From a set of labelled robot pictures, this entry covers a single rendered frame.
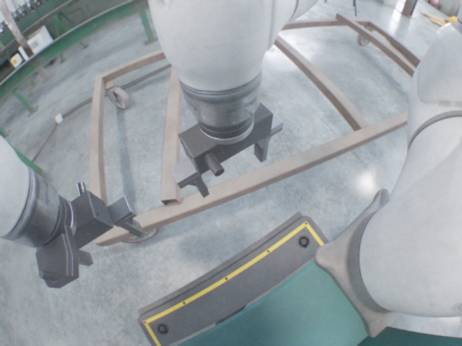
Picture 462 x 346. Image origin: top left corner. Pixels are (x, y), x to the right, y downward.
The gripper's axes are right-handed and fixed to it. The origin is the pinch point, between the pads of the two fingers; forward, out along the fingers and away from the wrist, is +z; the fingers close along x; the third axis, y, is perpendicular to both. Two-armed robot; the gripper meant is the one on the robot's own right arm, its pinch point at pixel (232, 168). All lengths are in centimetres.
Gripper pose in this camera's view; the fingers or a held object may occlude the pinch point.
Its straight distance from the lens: 41.4
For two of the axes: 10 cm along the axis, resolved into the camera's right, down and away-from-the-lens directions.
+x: 8.4, -5.0, 2.0
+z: 0.6, 4.6, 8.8
